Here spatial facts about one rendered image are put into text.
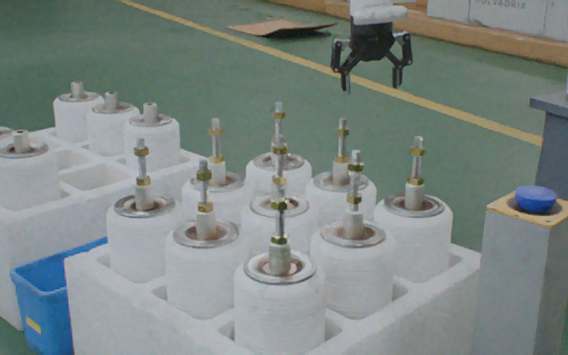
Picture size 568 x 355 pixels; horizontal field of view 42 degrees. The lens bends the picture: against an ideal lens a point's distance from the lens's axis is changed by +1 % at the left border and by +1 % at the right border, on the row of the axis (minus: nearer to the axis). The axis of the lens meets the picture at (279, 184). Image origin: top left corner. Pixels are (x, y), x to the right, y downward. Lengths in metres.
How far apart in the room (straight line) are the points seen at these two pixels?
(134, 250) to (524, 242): 0.44
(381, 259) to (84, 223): 0.53
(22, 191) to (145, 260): 0.31
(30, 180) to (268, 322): 0.53
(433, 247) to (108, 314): 0.40
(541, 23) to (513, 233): 2.60
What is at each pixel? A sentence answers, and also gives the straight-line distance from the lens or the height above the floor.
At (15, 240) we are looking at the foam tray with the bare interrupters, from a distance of 1.13.
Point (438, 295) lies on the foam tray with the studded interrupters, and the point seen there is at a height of 0.18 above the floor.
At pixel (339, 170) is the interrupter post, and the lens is 0.97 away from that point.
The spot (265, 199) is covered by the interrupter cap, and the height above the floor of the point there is 0.25.
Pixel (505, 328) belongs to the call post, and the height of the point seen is 0.19.
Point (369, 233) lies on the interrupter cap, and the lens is 0.84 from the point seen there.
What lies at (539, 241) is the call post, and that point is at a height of 0.30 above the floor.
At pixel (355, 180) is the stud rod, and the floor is 0.32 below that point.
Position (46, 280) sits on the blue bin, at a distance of 1.14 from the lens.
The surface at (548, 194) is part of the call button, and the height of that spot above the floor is 0.33.
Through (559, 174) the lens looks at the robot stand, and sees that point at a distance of 1.30.
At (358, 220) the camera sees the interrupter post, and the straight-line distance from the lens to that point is 0.82.
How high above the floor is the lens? 0.60
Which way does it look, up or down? 21 degrees down
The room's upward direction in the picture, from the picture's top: straight up
